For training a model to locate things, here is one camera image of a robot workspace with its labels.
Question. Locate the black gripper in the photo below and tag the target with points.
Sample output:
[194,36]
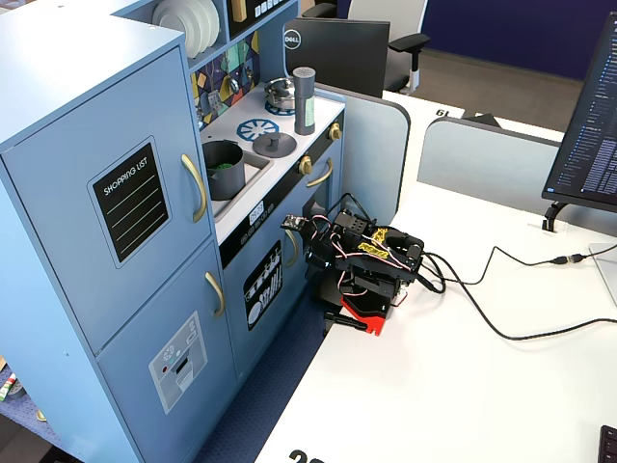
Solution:
[322,255]

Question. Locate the tall gray salt shaker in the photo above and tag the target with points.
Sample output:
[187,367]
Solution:
[303,101]

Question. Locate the red black robot base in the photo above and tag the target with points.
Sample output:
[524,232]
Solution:
[368,318]

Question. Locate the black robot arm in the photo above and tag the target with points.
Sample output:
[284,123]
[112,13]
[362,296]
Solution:
[366,258]

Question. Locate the black table clamp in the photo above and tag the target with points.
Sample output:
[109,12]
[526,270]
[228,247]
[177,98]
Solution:
[342,320]

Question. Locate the gold stove knob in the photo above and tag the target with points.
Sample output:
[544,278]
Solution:
[334,131]
[305,166]

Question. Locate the rounded gray desk divider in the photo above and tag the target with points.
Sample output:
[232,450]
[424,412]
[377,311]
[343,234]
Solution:
[371,154]

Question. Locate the gray pot with greens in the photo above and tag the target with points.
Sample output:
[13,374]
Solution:
[226,183]

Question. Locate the gray pot lid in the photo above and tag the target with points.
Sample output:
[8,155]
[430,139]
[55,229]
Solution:
[270,147]

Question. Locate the small steel pot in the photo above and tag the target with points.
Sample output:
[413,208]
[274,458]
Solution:
[282,102]

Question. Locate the steel pot lid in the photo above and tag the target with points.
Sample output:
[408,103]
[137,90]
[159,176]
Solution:
[279,87]

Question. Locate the wide gray desk divider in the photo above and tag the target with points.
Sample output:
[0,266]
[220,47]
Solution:
[482,164]

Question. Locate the hanging toy spatula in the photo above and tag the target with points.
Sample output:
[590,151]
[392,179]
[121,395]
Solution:
[214,100]

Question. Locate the hanging toy ladle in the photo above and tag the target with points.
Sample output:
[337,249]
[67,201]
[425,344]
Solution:
[233,85]

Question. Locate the black Dell monitor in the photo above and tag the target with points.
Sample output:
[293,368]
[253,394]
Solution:
[337,53]

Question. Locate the white black office chair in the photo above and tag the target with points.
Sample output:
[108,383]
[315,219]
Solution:
[400,62]

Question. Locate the blue toy kitchen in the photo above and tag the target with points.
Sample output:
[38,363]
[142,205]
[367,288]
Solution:
[72,217]

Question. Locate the white plate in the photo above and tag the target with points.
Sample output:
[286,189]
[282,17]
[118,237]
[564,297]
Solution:
[215,19]
[169,21]
[200,21]

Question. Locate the wooden block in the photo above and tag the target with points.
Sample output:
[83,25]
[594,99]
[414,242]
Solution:
[238,9]

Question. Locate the gray flat plate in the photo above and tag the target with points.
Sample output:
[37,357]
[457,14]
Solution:
[607,270]

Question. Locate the lit computer monitor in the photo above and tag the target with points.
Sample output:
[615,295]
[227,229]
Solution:
[588,135]

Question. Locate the black keyboard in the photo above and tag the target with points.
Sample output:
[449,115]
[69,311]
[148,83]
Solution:
[609,443]

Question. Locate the green white tube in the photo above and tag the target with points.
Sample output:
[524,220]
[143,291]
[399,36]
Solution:
[7,388]

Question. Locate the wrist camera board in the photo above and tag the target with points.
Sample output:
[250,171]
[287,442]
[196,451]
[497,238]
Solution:
[294,223]

